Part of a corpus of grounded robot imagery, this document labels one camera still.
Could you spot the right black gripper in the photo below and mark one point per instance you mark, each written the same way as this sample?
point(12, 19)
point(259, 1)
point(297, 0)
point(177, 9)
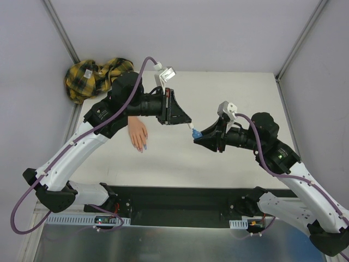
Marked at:
point(221, 135)

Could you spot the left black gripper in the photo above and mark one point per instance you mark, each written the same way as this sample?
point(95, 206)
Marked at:
point(167, 106)

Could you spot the blue nail polish bottle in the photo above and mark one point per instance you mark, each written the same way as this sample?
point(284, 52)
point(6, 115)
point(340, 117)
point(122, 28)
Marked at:
point(196, 134)

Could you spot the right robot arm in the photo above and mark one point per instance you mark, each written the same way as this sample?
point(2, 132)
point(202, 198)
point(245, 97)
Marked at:
point(323, 219)

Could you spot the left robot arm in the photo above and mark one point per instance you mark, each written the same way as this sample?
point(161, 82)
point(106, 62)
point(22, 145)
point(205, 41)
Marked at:
point(52, 184)

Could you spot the mannequin hand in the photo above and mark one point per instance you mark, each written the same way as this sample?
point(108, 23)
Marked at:
point(138, 133)

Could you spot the yellow plaid shirt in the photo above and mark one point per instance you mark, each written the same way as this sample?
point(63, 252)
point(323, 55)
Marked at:
point(88, 79)

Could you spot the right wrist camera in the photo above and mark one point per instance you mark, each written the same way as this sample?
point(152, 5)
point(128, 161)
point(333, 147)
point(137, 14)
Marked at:
point(227, 112)

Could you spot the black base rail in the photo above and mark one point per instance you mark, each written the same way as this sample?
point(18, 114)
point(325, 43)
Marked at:
point(179, 207)

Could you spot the right white cable duct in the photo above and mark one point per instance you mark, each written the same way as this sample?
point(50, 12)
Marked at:
point(246, 223)

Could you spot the white cable duct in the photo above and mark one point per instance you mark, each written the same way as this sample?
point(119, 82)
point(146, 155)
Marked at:
point(246, 223)
point(86, 220)

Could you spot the right aluminium frame post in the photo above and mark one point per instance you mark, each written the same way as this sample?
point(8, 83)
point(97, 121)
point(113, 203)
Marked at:
point(315, 15)

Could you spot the aluminium frame post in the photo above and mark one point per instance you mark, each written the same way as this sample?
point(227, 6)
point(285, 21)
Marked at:
point(57, 23)
point(315, 15)

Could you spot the left white cable duct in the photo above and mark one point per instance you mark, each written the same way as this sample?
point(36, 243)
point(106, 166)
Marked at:
point(86, 220)

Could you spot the left aluminium frame post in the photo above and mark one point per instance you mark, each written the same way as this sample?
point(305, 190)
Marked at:
point(57, 23)

